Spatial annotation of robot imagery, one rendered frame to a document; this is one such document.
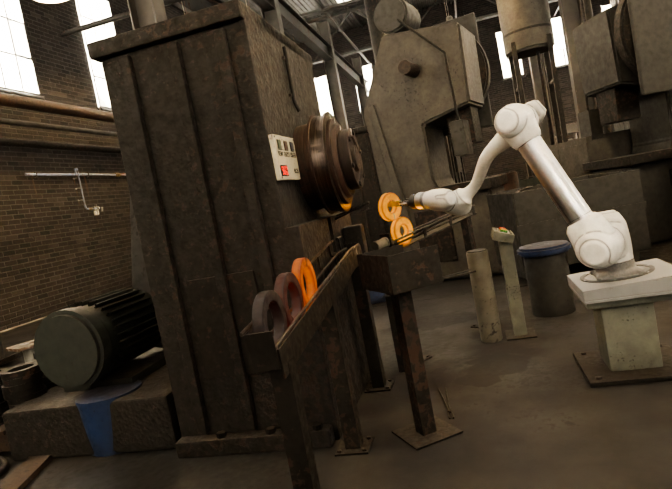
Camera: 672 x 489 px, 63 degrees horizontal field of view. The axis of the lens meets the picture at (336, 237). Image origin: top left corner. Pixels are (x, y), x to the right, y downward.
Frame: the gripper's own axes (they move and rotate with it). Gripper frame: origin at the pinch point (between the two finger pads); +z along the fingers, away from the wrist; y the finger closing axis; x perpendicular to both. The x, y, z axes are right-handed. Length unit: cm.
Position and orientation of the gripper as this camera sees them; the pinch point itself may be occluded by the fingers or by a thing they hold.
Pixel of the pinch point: (389, 203)
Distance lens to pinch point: 298.6
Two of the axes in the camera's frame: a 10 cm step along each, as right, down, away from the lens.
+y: 7.3, -1.9, 6.5
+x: -1.5, -9.8, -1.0
